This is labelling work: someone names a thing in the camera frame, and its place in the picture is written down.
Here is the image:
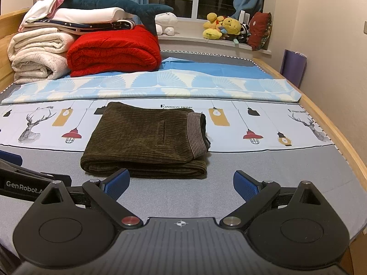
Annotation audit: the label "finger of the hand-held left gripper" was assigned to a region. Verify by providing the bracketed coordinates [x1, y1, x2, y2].
[40, 172, 72, 188]
[0, 150, 23, 167]

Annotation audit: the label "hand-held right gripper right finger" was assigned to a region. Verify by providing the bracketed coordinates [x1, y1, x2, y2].
[219, 170, 331, 230]

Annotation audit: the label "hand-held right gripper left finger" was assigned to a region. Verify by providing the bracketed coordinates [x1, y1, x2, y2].
[34, 168, 144, 230]

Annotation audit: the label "brown corduroy pants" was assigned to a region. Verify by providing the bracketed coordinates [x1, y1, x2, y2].
[80, 102, 211, 179]

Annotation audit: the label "printed deer bed sheet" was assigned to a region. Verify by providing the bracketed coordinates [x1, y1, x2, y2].
[0, 97, 359, 253]

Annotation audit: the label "cream folded blanket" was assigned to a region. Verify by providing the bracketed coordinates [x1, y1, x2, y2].
[8, 31, 76, 85]

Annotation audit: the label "light blue patterned sheet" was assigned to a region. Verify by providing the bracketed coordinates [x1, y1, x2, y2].
[1, 57, 301, 105]

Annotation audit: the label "purple bag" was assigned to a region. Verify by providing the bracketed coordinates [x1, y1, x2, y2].
[280, 49, 308, 89]

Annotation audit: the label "red folded blanket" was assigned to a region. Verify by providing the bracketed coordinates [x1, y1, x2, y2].
[67, 25, 162, 78]

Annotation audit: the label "dark star print blanket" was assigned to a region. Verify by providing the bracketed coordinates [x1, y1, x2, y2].
[20, 19, 135, 34]

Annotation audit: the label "black and white plush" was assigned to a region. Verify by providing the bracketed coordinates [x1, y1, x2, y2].
[237, 23, 253, 45]

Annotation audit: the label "dark red cushion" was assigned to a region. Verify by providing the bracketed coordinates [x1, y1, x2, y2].
[247, 11, 272, 51]

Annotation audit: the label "white folded cloth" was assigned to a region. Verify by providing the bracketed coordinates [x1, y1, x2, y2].
[26, 0, 61, 21]

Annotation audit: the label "white window sill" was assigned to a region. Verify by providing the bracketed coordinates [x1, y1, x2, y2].
[156, 17, 271, 52]

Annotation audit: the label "yellow bear plush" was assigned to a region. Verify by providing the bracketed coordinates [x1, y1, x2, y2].
[219, 17, 241, 37]

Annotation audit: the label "white pillow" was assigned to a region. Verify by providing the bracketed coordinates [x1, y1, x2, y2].
[24, 7, 124, 25]

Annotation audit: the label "yellow duck plush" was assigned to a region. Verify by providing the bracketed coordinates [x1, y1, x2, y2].
[203, 12, 225, 40]

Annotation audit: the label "white seal plush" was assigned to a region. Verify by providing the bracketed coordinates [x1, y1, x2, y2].
[155, 12, 178, 36]

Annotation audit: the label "blue shark plush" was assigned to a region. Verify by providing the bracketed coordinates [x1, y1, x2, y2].
[59, 0, 174, 36]

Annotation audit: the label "wooden bed frame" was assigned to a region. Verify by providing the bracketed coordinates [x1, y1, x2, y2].
[0, 8, 367, 275]

